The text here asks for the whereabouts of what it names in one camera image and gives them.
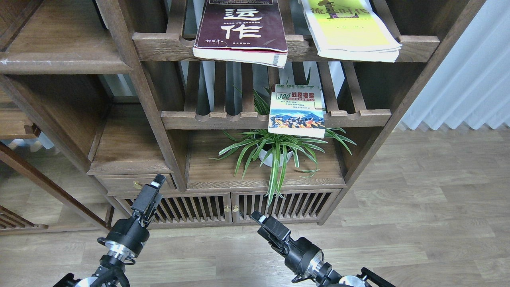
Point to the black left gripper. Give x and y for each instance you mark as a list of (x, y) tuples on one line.
[(129, 232)]

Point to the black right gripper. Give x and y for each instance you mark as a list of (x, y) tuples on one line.
[(301, 256)]

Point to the colourful cover paperback book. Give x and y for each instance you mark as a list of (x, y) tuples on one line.
[(297, 110)]

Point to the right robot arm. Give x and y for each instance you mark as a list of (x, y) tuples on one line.
[(328, 277)]

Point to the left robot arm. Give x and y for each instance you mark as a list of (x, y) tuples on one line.
[(111, 269)]

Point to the brass drawer knob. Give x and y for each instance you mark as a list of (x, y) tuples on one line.
[(137, 185)]

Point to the white plant pot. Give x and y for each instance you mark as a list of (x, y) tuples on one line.
[(266, 156)]

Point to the green spider plant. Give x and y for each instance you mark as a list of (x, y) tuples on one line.
[(251, 144)]

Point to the dark wooden bookshelf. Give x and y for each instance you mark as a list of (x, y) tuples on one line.
[(114, 84)]

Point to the maroon book white characters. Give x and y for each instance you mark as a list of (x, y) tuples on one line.
[(249, 31)]

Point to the yellow green book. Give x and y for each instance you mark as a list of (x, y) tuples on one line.
[(349, 30)]

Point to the white curtain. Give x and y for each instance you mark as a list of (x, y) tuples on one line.
[(471, 88)]

